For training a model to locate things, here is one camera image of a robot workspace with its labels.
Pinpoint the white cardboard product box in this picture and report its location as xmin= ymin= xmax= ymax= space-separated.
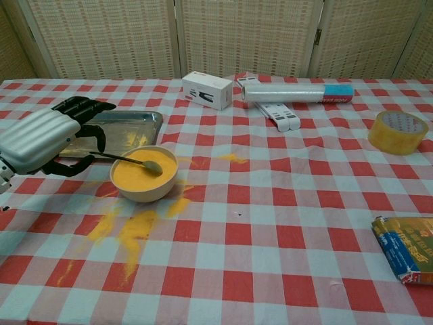
xmin=181 ymin=71 xmax=233 ymax=112

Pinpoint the white folding stand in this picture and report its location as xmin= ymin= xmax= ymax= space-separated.
xmin=235 ymin=76 xmax=301 ymax=133

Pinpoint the cling film roll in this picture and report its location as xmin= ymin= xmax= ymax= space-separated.
xmin=241 ymin=83 xmax=355 ymax=104

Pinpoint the red white checkered tablecloth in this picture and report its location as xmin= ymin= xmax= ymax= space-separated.
xmin=0 ymin=72 xmax=433 ymax=325

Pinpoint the clear packing tape roll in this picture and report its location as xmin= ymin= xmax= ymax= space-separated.
xmin=367 ymin=110 xmax=430 ymax=156

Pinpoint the rectangular steel tray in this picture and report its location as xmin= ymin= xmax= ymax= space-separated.
xmin=59 ymin=110 xmax=164 ymax=160

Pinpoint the bowl of yellow powder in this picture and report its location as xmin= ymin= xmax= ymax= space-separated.
xmin=108 ymin=144 xmax=179 ymax=203

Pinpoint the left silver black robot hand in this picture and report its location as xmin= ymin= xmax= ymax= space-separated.
xmin=0 ymin=95 xmax=117 ymax=177

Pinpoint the beige woven folding screen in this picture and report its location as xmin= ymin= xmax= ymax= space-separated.
xmin=0 ymin=0 xmax=433 ymax=81

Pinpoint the black handled metal spoon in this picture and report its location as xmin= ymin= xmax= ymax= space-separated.
xmin=88 ymin=150 xmax=164 ymax=177

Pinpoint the gold blue foil packet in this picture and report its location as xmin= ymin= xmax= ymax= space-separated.
xmin=371 ymin=216 xmax=433 ymax=286

